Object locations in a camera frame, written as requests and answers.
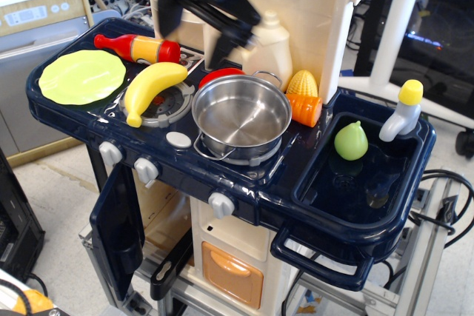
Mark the yellow toy banana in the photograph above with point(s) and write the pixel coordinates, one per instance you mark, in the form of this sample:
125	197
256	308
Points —
147	85

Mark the steel pot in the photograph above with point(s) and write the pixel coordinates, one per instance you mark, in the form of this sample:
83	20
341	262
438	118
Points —
241	119

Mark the grey oval button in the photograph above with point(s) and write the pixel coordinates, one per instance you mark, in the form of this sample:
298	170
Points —
178	140

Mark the grey right stove knob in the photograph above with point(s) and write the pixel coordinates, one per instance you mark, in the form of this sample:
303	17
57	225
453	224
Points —
221	205

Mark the grey stove knob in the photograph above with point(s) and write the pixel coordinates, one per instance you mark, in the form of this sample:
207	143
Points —
147	171
221	205
110	153

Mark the red toy lid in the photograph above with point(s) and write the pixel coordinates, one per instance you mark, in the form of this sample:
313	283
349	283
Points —
218	74

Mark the grey toy stove burner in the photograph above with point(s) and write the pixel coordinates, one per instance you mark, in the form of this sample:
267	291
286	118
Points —
169	106

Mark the orange toy carrot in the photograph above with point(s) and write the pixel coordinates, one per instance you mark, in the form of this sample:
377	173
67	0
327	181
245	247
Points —
306	109

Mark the yellow toy corn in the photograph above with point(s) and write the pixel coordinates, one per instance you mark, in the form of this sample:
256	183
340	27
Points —
303	83

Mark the cream toy detergent jug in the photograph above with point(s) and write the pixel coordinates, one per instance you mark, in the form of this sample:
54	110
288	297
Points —
268	52

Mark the grey middle stove knob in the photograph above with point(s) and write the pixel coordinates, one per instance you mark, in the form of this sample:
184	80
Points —
147	171

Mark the navy toy kitchen counter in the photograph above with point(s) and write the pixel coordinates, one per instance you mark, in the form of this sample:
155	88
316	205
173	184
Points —
333	218

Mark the green toy pear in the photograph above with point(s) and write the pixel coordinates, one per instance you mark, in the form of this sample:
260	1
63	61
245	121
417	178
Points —
351	142

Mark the red ketchup toy bottle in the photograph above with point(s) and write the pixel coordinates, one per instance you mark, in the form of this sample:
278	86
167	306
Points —
140	49

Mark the grey left stove knob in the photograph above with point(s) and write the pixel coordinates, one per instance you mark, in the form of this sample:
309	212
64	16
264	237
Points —
110	153

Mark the orange toy drawer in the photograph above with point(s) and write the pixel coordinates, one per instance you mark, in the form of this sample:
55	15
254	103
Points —
232	276

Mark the navy oven door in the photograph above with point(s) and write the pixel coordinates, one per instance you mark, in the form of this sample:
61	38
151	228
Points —
117	230

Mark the cream toy kitchen back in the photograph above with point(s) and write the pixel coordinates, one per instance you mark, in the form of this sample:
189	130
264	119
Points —
318	31

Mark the light green toy plate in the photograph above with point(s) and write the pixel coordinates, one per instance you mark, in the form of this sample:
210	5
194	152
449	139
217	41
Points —
82	77

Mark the grey toy faucet yellow cap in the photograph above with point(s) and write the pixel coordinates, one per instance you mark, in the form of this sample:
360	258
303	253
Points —
407	111

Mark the black computer case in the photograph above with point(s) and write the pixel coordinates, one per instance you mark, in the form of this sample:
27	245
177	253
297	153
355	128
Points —
22	237

